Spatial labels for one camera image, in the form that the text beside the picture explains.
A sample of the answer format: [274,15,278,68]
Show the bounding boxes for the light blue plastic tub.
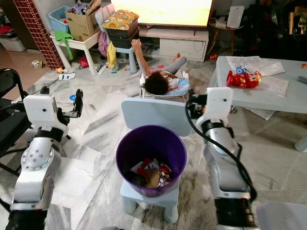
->
[48,6,72,33]

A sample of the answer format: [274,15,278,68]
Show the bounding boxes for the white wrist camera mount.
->
[201,87,234,126]
[23,94,60,128]

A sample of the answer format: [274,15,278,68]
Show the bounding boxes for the small white plastic table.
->
[213,56,307,153]

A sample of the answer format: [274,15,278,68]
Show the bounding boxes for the white router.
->
[226,5,245,28]

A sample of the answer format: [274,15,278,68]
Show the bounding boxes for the pink bag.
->
[98,33,110,57]

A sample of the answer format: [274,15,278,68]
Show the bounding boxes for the large white paper sheet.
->
[228,56,286,76]

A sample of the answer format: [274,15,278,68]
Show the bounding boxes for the large grey folding table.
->
[257,201,307,230]

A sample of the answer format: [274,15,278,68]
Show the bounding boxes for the low white side table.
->
[50,31,104,75]

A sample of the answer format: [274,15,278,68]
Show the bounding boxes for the bright television screen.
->
[110,0,214,27]

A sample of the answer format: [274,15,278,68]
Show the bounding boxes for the red snack wrapper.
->
[137,158,172,179]

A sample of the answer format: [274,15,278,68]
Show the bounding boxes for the brown cardboard box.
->
[65,4,102,43]

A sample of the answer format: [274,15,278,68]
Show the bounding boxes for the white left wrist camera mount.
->
[23,94,60,128]

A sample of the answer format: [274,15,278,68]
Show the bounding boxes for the small white paper sheet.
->
[259,77,290,96]

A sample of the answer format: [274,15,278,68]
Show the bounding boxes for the white storage container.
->
[0,34,25,52]

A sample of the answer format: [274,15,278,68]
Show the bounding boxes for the white television cabinet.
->
[137,26,209,62]

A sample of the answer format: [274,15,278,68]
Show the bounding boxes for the brown crumpled paper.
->
[146,169,166,189]

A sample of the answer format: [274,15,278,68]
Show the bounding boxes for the child with dark hair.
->
[132,39,188,95]

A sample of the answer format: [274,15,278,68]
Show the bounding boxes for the green toy shovel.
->
[54,31,74,60]

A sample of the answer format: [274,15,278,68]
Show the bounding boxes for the blue patterned child seat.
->
[139,72,192,99]

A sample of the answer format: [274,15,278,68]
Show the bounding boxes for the red toy doll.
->
[226,69,263,90]

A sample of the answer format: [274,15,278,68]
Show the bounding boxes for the white power strip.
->
[59,72,76,81]

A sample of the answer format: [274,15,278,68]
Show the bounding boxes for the black stacked storage boxes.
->
[106,22,140,49]

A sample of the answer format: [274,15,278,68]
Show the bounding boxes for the purple plastic rubbish bin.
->
[116,125,188,198]

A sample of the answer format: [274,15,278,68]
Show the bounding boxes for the pale blue child chair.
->
[120,97,193,225]

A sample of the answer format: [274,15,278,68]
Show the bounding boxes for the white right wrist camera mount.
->
[201,87,234,126]

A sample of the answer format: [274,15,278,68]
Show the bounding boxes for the yellow patterned cushion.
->
[102,10,140,30]

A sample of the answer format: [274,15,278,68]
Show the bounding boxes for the red tiled pillar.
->
[13,0,63,71]

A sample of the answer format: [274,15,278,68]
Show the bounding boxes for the yellow hanging cloth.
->
[107,42,117,69]

